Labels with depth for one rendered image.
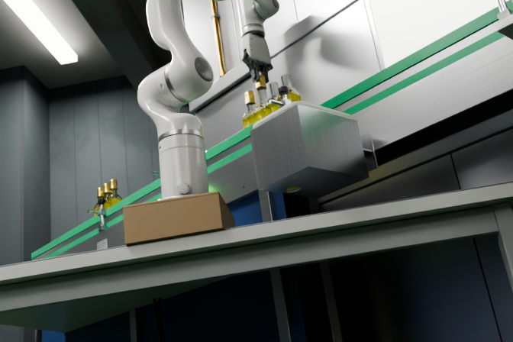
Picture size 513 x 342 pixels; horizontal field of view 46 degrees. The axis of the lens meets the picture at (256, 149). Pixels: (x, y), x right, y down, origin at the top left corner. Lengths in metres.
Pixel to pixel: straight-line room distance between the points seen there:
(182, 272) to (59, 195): 3.37
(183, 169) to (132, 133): 3.23
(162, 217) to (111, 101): 3.51
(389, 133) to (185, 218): 0.56
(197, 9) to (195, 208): 1.46
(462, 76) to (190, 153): 0.68
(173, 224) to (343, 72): 0.82
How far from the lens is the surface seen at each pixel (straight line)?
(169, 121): 1.56
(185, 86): 1.59
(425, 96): 1.52
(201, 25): 2.67
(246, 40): 2.07
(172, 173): 1.51
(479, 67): 1.47
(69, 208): 4.70
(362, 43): 1.93
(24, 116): 4.64
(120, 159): 4.67
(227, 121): 2.37
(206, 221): 1.39
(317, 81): 2.02
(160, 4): 1.74
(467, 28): 1.54
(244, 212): 1.79
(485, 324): 1.64
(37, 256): 3.05
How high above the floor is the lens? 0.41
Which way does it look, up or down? 21 degrees up
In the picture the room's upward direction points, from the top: 8 degrees counter-clockwise
